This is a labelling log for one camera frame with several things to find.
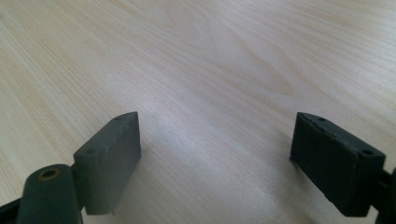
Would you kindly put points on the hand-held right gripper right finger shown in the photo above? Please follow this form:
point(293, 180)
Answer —
point(336, 165)

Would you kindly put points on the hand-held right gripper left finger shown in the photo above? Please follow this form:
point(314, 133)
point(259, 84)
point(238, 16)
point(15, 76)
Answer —
point(109, 161)

